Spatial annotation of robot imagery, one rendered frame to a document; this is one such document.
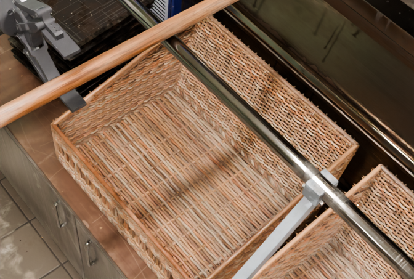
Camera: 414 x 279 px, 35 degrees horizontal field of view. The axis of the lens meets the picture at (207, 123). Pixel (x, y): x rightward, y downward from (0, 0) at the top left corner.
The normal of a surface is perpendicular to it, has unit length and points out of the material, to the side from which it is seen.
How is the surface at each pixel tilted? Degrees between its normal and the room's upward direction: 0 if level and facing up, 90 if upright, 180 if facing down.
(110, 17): 0
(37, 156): 0
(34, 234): 0
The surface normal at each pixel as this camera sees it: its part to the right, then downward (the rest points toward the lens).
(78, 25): 0.07, -0.59
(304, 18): -0.69, 0.25
